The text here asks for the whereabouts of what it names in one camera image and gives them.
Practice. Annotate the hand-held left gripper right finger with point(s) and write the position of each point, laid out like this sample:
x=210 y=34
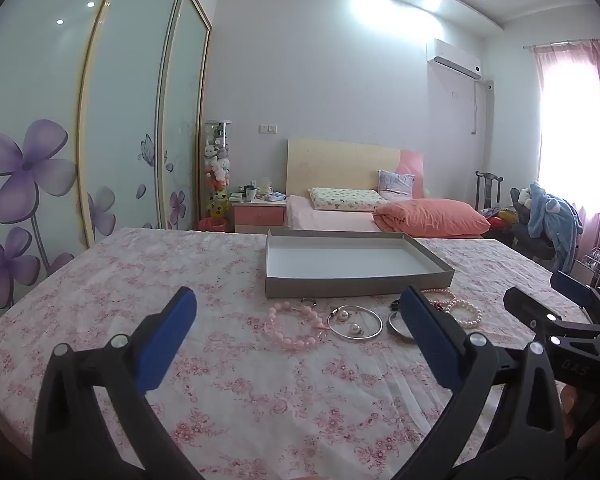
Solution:
x=430 y=340

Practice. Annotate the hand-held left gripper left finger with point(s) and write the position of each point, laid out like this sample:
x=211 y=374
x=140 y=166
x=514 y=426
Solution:
x=177 y=340

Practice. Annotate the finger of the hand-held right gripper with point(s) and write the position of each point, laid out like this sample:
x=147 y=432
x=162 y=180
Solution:
x=535 y=315
x=577 y=290

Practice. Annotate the wide silver cuff bangle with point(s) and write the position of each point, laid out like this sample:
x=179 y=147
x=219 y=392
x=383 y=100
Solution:
x=392 y=330

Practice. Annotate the thin silver bangle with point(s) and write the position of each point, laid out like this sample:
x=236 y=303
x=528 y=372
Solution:
x=381 y=325

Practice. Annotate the white pearl earring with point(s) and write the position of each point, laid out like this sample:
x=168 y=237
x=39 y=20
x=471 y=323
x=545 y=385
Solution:
x=354 y=330

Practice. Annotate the grey pearl earring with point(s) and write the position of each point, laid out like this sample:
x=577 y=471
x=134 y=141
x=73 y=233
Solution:
x=341 y=315

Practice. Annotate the grey cardboard tray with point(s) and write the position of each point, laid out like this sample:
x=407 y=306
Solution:
x=350 y=260

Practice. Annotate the person's right hand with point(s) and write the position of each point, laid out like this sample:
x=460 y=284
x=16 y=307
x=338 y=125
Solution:
x=570 y=402

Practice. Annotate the dark office chair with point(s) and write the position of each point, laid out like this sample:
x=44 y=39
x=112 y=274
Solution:
x=522 y=235

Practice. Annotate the blue plush toy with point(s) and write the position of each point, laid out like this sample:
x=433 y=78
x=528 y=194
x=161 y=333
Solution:
x=550 y=215

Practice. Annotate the pile of colourful toys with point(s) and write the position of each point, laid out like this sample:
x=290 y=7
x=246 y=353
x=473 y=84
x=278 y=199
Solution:
x=497 y=217

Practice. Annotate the red basket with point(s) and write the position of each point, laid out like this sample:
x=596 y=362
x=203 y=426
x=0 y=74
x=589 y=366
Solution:
x=212 y=224

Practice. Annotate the pink floral bedsheet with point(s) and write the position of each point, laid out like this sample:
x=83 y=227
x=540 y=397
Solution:
x=280 y=410

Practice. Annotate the orange pillow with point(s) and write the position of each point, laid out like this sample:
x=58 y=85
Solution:
x=430 y=215

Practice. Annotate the black wooden chair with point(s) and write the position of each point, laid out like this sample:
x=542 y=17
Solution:
x=487 y=187

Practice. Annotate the pink and white nightstand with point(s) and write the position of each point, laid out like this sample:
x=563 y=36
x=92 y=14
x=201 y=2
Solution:
x=257 y=216

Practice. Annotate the bed with pink sheet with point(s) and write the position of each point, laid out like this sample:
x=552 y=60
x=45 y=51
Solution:
x=325 y=220

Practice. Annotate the lilac pillow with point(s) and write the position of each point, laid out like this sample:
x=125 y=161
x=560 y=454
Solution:
x=396 y=183

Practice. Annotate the mug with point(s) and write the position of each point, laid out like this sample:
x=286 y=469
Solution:
x=250 y=193

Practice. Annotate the floral cream pillow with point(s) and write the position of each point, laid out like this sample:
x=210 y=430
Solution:
x=345 y=199

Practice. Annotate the light blue cloth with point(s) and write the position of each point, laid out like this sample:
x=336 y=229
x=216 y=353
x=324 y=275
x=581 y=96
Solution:
x=276 y=195

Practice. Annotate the clear tube of plush toys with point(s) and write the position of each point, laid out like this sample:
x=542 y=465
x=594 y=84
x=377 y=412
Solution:
x=218 y=165

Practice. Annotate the beige and pink headboard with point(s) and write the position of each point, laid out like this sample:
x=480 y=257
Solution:
x=340 y=165

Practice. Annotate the air conditioner pipe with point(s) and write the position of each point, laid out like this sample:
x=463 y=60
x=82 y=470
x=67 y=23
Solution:
x=475 y=110

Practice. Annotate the white air conditioner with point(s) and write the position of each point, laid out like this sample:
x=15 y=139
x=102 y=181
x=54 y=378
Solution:
x=452 y=60

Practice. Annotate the wardrobe with floral glass doors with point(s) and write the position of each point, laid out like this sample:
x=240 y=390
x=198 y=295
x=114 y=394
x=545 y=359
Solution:
x=45 y=110

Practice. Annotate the ceiling spotlight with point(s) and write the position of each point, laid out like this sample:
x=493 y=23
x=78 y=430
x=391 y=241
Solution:
x=432 y=1

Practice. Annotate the wall switch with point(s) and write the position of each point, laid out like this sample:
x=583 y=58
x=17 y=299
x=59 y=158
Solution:
x=268 y=129

